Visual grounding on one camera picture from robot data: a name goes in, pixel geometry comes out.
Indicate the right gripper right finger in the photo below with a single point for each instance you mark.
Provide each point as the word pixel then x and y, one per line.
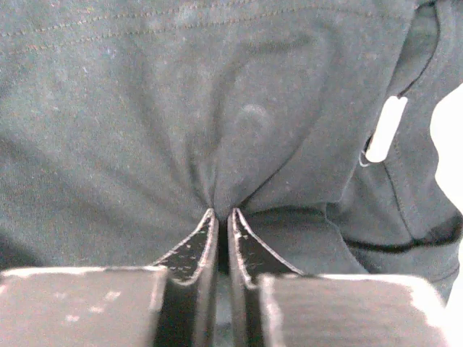
pixel 276 304

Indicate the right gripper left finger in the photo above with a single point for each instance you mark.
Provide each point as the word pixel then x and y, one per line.
pixel 168 303

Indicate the black t shirt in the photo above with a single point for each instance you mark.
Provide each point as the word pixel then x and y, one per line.
pixel 122 122

